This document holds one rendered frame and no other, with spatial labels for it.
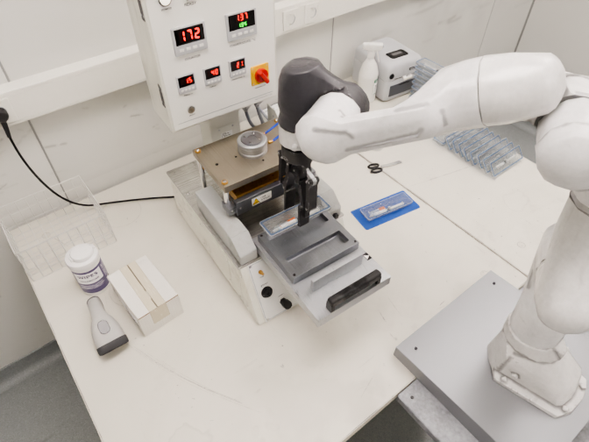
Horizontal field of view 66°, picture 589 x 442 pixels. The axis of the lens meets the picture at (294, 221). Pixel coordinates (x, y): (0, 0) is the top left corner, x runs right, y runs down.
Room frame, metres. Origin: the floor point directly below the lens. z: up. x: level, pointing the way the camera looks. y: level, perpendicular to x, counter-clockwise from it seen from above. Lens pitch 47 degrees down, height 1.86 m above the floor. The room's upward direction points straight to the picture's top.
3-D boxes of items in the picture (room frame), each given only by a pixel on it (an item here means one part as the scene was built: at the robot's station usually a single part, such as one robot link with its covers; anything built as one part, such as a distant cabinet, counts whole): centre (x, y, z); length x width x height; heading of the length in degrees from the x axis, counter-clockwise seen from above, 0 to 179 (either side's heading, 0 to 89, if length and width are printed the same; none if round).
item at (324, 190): (0.98, -0.05, 0.97); 0.26 x 0.05 x 0.07; 34
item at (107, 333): (0.63, 0.52, 0.79); 0.20 x 0.08 x 0.08; 38
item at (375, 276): (0.60, -0.14, 0.99); 0.15 x 0.02 x 0.04; 124
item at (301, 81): (0.77, -0.05, 1.39); 0.18 x 0.10 x 0.13; 65
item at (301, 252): (0.75, -0.03, 0.98); 0.20 x 0.17 x 0.03; 124
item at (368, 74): (1.73, -0.31, 0.92); 0.09 x 0.08 x 0.25; 86
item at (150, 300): (0.72, 0.42, 0.80); 0.19 x 0.13 x 0.09; 38
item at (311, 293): (0.71, -0.06, 0.97); 0.30 x 0.22 x 0.08; 34
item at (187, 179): (1.00, 0.13, 0.93); 0.46 x 0.35 x 0.01; 34
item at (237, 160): (1.00, 0.11, 1.08); 0.31 x 0.24 x 0.13; 124
